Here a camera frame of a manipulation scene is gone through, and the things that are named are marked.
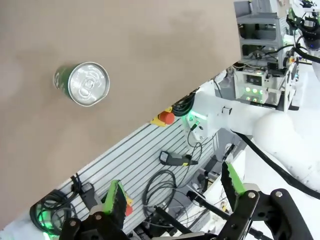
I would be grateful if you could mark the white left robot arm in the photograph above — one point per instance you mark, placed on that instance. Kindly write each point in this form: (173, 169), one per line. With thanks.
(275, 135)

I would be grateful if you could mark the white control box green lights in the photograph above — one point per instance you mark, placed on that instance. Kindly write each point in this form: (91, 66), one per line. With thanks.
(260, 85)

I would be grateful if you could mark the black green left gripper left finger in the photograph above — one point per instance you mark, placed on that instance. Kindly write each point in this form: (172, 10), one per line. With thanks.
(115, 200)

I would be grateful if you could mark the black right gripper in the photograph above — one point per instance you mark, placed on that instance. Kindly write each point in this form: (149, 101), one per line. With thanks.
(310, 26)

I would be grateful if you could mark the aluminium slotted panel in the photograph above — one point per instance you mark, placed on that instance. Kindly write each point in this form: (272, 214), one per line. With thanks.
(140, 150)

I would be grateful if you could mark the green drink can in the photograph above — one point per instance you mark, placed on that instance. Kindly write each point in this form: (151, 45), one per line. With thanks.
(86, 83)

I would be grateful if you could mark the grey metal frame rack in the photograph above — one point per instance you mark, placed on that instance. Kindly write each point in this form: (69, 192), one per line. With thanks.
(257, 25)

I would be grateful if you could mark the black handheld pendant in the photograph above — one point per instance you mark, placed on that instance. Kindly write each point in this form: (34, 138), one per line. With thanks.
(175, 158)

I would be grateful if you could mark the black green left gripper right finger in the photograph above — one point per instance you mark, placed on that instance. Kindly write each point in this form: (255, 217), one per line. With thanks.
(250, 207)

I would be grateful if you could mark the black power adapter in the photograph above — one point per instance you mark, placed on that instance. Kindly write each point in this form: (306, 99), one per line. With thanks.
(88, 195)

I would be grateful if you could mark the red emergency stop button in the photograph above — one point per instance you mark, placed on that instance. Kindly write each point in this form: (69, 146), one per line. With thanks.
(128, 208)
(167, 117)

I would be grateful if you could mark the black flat bar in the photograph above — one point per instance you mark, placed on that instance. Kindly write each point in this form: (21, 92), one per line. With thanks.
(207, 203)

